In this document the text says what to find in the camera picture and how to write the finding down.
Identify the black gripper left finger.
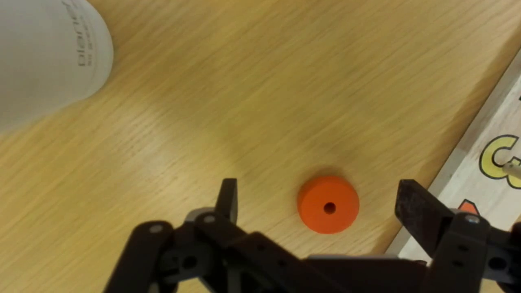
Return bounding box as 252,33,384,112
191,177,305,293

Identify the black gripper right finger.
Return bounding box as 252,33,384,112
396,179,487,293

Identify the orange ring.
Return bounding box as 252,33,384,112
296,176,362,236

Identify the white paper cup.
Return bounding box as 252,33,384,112
0,0,116,132

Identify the wooden number peg board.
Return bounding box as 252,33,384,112
383,50,521,262

